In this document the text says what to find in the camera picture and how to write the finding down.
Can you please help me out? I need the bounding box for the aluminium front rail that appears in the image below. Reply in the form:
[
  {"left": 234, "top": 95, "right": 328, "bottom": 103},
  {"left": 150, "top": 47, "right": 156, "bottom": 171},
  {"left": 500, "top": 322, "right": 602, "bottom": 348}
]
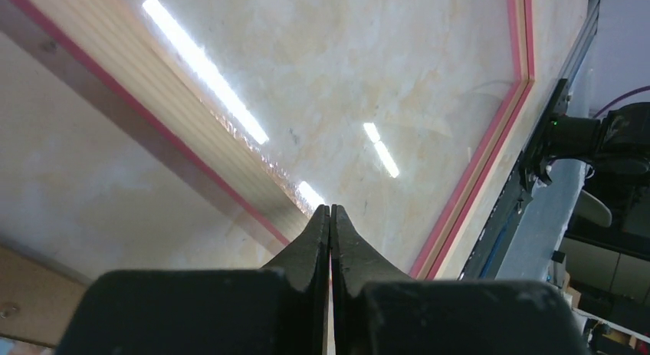
[{"left": 560, "top": 0, "right": 601, "bottom": 105}]

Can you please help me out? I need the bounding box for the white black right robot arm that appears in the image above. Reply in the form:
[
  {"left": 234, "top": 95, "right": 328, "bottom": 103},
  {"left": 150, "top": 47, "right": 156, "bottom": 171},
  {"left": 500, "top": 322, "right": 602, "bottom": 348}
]
[{"left": 520, "top": 102, "right": 649, "bottom": 260}]

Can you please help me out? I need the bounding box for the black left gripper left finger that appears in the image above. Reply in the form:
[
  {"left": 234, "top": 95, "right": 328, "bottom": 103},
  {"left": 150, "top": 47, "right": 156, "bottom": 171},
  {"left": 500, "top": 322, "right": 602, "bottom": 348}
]
[{"left": 56, "top": 205, "right": 330, "bottom": 354}]

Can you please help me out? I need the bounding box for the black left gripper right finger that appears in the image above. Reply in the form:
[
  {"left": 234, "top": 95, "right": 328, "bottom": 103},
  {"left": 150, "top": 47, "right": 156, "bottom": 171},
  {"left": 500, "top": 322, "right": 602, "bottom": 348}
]
[{"left": 330, "top": 205, "right": 589, "bottom": 354}]

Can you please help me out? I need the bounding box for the pink wooden picture frame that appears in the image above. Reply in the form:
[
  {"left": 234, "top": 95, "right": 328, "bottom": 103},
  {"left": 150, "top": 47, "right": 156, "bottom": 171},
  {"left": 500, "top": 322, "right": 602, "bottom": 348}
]
[{"left": 1, "top": 0, "right": 531, "bottom": 281}]

